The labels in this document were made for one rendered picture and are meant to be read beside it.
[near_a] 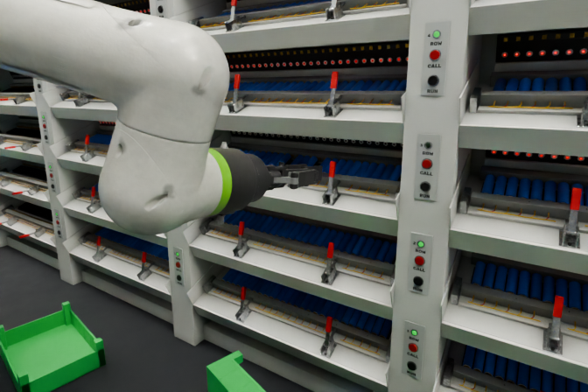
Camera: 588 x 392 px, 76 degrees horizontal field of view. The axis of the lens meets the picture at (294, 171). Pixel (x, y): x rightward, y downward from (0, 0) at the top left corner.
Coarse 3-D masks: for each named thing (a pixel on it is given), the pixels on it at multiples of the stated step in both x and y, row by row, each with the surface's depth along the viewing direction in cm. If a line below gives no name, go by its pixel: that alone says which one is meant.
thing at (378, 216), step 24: (216, 144) 115; (288, 144) 105; (312, 144) 100; (336, 144) 97; (288, 192) 90; (312, 192) 88; (360, 192) 84; (384, 192) 83; (312, 216) 87; (336, 216) 83; (360, 216) 79; (384, 216) 76
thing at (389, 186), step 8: (336, 176) 88; (344, 176) 87; (352, 176) 86; (344, 184) 87; (352, 184) 86; (360, 184) 84; (368, 184) 83; (376, 184) 82; (384, 184) 81; (392, 184) 81; (368, 192) 82; (392, 192) 81
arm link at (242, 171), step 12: (228, 156) 50; (240, 156) 52; (240, 168) 50; (252, 168) 52; (240, 180) 50; (252, 180) 52; (240, 192) 50; (252, 192) 52; (228, 204) 49; (240, 204) 52
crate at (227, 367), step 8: (240, 352) 85; (224, 360) 82; (232, 360) 82; (240, 360) 84; (208, 368) 80; (216, 368) 80; (224, 368) 80; (232, 368) 80; (240, 368) 80; (208, 376) 80; (216, 376) 78; (224, 376) 78; (232, 376) 78; (240, 376) 78; (248, 376) 77; (208, 384) 81; (216, 384) 78; (224, 384) 76; (232, 384) 76; (240, 384) 76; (248, 384) 76; (256, 384) 75
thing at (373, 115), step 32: (256, 64) 105; (288, 64) 100; (320, 64) 95; (352, 64) 91; (384, 64) 87; (256, 96) 96; (288, 96) 90; (320, 96) 86; (352, 96) 82; (384, 96) 78; (224, 128) 97; (256, 128) 91; (288, 128) 86; (320, 128) 81; (352, 128) 77; (384, 128) 73
